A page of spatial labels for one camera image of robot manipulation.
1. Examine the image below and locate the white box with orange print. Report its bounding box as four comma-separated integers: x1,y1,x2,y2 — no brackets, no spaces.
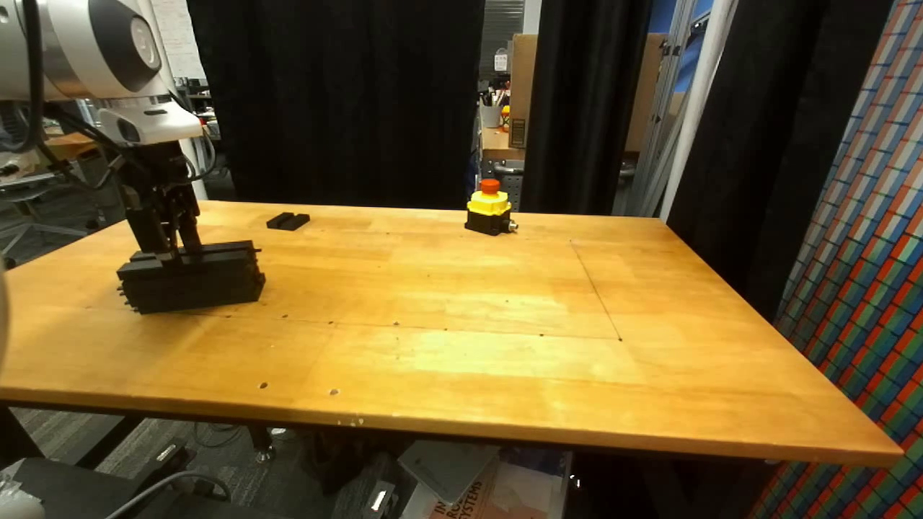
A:
399,438,573,519

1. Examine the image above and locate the small black notched block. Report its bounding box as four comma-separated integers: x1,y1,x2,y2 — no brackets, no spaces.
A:
262,212,315,233

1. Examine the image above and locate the wide black curtain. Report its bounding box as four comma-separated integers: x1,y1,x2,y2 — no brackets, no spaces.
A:
185,0,488,213

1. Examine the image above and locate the grey mesh office chair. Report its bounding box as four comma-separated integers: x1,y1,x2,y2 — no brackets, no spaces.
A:
0,143,128,262

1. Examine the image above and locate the orange-green wrist camera bar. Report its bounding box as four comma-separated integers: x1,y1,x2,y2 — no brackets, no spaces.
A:
40,131,102,166

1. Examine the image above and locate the brown cardboard box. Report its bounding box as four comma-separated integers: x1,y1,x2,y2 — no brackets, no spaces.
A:
505,32,541,154

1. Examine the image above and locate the yellow emergency stop button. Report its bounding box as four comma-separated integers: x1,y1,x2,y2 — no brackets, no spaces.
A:
464,177,516,236

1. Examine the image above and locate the multicolour woven backdrop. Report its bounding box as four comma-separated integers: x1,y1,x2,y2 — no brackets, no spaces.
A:
746,0,923,519

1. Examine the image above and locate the narrow black curtain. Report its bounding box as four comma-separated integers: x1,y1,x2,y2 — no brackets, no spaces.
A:
518,0,661,218

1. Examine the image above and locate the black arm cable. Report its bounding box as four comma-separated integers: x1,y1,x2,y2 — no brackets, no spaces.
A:
19,0,139,182

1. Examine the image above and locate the white door frame post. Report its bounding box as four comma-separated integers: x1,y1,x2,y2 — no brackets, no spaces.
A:
654,0,745,225

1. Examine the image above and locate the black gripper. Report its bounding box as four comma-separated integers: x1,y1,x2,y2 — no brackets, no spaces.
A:
116,143,208,261

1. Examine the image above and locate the black curtain beside backdrop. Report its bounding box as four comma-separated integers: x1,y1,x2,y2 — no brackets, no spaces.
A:
665,0,896,327

